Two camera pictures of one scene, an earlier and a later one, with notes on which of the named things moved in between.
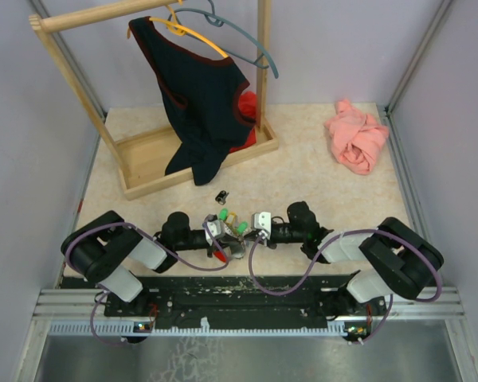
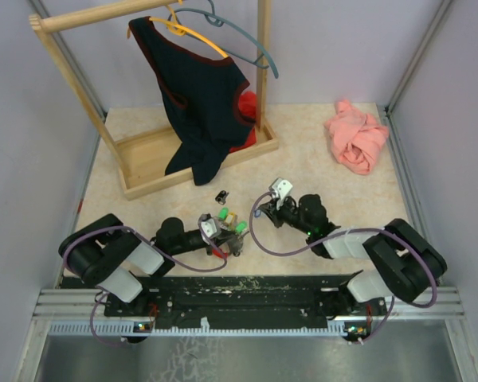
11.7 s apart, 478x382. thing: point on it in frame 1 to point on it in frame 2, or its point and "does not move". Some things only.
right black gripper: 270,243 to 275,213
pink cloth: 357,138 does not move
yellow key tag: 232,215 does not move
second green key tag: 223,214 does not move
